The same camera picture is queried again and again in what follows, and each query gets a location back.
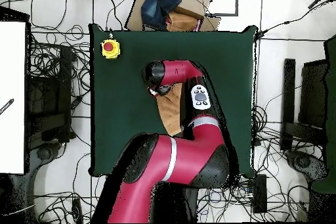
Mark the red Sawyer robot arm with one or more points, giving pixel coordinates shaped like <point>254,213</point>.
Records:
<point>194,155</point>

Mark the crumpled orange cloth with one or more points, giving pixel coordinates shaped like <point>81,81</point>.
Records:
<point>181,23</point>

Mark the yellow emergency stop button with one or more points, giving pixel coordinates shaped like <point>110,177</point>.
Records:
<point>110,48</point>

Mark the black upright bar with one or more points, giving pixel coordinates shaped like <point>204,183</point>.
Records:
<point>288,90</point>

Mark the white panel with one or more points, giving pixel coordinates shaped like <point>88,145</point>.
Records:
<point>11,76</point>

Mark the black pedestal leg with knob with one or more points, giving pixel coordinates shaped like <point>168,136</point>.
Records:
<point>303,162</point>
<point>43,153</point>

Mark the black flat panel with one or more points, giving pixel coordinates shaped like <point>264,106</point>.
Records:
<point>312,98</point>

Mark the black striped bar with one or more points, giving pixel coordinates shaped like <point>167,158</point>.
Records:
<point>8,104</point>

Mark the green cloth sheet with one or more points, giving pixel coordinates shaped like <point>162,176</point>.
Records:
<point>331,103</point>

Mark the peach terry towel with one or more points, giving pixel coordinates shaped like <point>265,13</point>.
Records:
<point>170,111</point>

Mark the dark green table cloth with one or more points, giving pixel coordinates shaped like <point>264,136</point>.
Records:
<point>118,103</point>

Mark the brown cardboard box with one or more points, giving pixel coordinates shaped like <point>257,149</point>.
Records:
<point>191,0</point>

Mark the blue jeans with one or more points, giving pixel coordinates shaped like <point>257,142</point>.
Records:
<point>157,6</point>

